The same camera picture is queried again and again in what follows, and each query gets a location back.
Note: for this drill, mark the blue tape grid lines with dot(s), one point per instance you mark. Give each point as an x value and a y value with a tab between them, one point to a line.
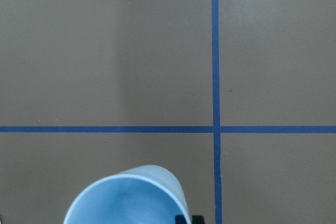
216	129

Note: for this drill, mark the light blue plastic cup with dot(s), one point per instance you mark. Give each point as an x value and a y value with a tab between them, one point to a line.
145	194

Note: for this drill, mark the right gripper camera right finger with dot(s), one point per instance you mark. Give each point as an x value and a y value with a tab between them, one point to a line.
198	219

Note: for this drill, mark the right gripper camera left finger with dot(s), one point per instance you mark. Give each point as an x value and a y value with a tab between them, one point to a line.
179	219

